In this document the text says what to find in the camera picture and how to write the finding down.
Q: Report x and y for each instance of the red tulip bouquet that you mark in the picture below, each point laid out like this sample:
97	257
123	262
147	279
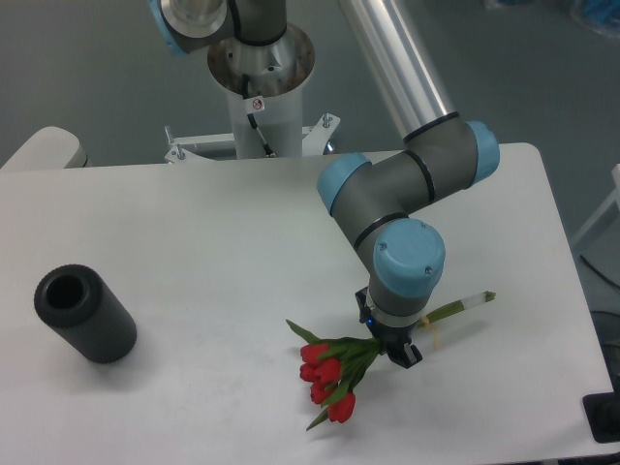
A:
334	367

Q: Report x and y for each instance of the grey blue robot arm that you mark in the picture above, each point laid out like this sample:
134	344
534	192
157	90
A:
374	204

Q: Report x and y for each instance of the black ribbed cylinder vase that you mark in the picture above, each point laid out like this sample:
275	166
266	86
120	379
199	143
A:
75	302

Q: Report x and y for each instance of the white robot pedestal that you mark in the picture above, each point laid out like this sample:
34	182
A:
263	86

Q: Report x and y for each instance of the black device at table edge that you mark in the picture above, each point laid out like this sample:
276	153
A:
602	412

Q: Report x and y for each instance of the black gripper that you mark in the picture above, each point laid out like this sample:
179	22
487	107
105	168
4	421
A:
397	340

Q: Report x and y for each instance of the white frame at right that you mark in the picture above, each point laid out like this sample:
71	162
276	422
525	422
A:
601	218

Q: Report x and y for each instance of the white side table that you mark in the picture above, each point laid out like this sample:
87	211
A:
51	148

